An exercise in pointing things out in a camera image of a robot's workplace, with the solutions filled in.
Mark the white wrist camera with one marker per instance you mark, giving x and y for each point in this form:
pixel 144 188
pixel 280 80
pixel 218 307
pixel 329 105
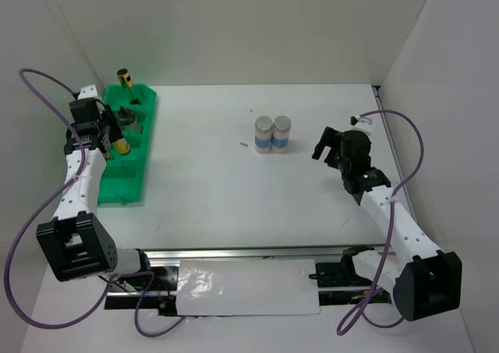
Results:
pixel 361 124
pixel 89 91

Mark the white plastic sheet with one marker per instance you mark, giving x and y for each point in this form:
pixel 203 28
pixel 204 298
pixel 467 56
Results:
pixel 264 287

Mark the yellow label pepper bottle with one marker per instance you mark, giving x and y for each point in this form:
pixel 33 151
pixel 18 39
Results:
pixel 126 83

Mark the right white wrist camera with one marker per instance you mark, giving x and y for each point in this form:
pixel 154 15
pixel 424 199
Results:
pixel 361 124

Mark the small yellow bottle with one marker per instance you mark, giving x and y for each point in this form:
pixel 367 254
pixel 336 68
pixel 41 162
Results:
pixel 121 146

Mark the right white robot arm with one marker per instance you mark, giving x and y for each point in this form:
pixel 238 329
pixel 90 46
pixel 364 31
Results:
pixel 422 279

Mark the aluminium rail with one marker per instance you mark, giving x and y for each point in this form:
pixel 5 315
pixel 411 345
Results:
pixel 247 253

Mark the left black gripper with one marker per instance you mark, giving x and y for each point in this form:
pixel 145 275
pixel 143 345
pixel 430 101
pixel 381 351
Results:
pixel 107 114

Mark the green plastic compartment tray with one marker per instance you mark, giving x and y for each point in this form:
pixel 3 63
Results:
pixel 124 176

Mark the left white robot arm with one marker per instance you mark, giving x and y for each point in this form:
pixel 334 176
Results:
pixel 74 241

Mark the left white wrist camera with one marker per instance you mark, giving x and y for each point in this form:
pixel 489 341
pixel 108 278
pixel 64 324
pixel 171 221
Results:
pixel 89 91

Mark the silver lid salt jar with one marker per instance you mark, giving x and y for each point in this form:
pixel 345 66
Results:
pixel 263 134
pixel 281 130

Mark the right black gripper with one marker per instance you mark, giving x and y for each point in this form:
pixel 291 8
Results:
pixel 330 138

